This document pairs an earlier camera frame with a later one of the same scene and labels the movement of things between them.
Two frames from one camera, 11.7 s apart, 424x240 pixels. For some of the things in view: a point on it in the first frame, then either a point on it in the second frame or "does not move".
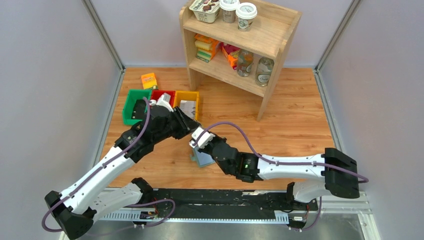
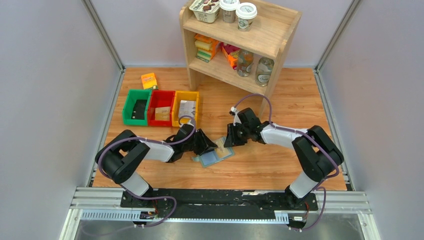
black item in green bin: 139,109 does not move
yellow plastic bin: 187,95 does not move
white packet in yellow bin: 188,107 does not move
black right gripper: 205,149 → 234,134
